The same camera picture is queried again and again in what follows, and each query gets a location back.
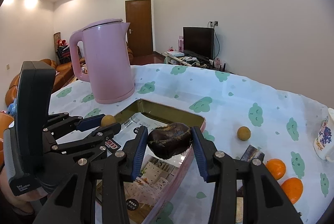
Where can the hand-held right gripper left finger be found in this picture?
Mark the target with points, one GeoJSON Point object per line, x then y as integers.
{"type": "Point", "coordinates": [141, 151]}

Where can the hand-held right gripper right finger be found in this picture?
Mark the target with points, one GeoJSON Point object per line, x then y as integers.
{"type": "Point", "coordinates": [198, 151]}

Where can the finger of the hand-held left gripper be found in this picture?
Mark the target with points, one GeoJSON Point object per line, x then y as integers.
{"type": "Point", "coordinates": [108, 132]}
{"type": "Point", "coordinates": [91, 122]}

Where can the small brown longan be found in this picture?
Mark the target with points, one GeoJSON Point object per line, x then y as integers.
{"type": "Point", "coordinates": [244, 133]}
{"type": "Point", "coordinates": [108, 121]}

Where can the dark purple fruit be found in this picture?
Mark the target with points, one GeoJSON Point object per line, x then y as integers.
{"type": "Point", "coordinates": [169, 140]}

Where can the pink tin box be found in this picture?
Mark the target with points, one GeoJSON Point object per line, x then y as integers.
{"type": "Point", "coordinates": [161, 111]}

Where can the orange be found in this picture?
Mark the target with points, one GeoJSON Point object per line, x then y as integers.
{"type": "Point", "coordinates": [276, 168]}
{"type": "Point", "coordinates": [293, 188]}

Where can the person's left hand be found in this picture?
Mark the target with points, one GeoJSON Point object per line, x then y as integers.
{"type": "Point", "coordinates": [15, 201]}

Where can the printed leaflet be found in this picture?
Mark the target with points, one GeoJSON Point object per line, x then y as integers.
{"type": "Point", "coordinates": [154, 182]}

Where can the orange leather sofa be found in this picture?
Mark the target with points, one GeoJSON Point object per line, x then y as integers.
{"type": "Point", "coordinates": [62, 72]}

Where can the glass jar with grains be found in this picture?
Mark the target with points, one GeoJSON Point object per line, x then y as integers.
{"type": "Point", "coordinates": [253, 153]}

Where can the pink electric kettle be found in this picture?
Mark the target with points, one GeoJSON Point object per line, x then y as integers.
{"type": "Point", "coordinates": [109, 64]}

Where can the cloud print tablecloth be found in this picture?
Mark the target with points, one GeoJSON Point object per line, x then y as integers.
{"type": "Point", "coordinates": [234, 98]}

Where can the pile of red items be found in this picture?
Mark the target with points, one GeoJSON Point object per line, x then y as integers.
{"type": "Point", "coordinates": [62, 47]}

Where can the brown armchair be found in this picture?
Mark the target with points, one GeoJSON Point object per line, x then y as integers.
{"type": "Point", "coordinates": [130, 54]}

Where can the black router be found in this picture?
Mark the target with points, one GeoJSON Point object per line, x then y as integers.
{"type": "Point", "coordinates": [218, 67]}

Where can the white television stand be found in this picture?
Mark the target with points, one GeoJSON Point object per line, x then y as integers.
{"type": "Point", "coordinates": [173, 60]}

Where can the white flat box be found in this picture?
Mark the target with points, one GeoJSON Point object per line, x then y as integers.
{"type": "Point", "coordinates": [174, 53]}

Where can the brown wooden door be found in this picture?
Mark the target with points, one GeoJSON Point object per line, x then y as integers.
{"type": "Point", "coordinates": [139, 28]}

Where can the black television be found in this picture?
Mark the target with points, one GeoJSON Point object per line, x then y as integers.
{"type": "Point", "coordinates": [198, 42]}

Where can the pink gift box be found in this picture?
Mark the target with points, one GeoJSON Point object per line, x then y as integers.
{"type": "Point", "coordinates": [180, 42]}

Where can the white printed mug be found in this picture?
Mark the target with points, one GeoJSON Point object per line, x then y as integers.
{"type": "Point", "coordinates": [325, 135]}

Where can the wall socket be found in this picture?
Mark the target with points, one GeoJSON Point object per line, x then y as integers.
{"type": "Point", "coordinates": [213, 23]}

